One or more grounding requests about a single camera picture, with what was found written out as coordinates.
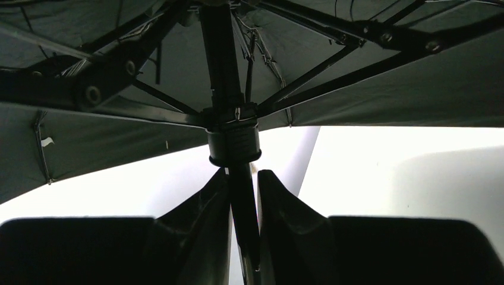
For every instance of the beige folding umbrella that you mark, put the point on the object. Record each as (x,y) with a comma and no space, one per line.
(90,85)

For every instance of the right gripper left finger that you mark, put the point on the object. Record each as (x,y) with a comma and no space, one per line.
(191,243)

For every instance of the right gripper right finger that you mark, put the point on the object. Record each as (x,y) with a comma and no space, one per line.
(296,242)

